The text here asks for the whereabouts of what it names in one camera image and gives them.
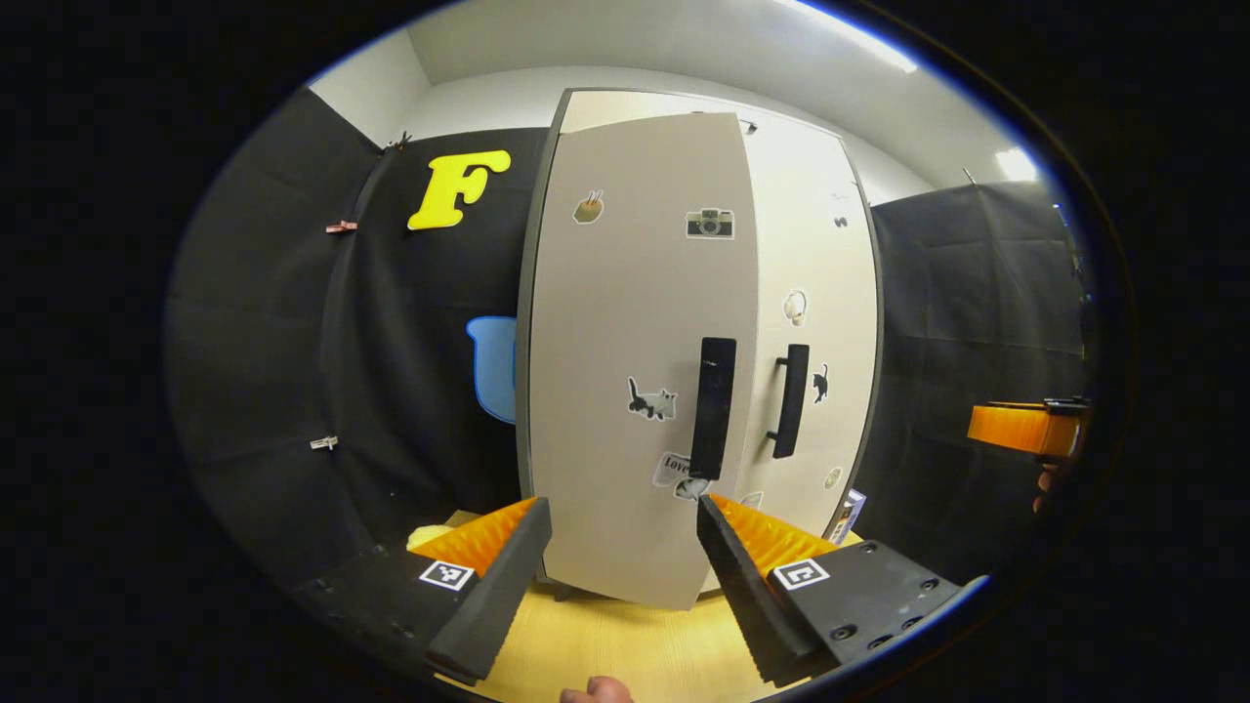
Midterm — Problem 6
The white shoe cabinet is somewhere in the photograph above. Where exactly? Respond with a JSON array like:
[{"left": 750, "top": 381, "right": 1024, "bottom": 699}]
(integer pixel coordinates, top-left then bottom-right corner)
[{"left": 515, "top": 88, "right": 887, "bottom": 601}]

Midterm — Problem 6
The white cabinet drawer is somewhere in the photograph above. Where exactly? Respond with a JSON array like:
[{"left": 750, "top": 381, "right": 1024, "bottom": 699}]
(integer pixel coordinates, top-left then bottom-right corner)
[{"left": 562, "top": 90, "right": 851, "bottom": 147}]

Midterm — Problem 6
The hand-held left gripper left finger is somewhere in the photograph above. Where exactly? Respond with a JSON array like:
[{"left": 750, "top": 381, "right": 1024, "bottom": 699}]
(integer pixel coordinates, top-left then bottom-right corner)
[{"left": 293, "top": 496, "right": 553, "bottom": 686}]

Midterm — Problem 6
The black door handle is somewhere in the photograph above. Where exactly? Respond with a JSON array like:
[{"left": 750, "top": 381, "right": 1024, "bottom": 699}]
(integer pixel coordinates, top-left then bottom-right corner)
[
  {"left": 767, "top": 344, "right": 811, "bottom": 460},
  {"left": 689, "top": 337, "right": 737, "bottom": 481}
]

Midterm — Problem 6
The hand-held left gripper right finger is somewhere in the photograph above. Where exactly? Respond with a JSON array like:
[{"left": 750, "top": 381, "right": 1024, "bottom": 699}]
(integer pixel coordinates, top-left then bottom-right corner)
[{"left": 696, "top": 493, "right": 989, "bottom": 687}]

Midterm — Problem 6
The white shoe cabinet door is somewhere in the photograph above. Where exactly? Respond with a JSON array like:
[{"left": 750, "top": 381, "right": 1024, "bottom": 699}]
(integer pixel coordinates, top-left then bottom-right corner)
[
  {"left": 737, "top": 117, "right": 880, "bottom": 540},
  {"left": 527, "top": 111, "right": 761, "bottom": 611}
]

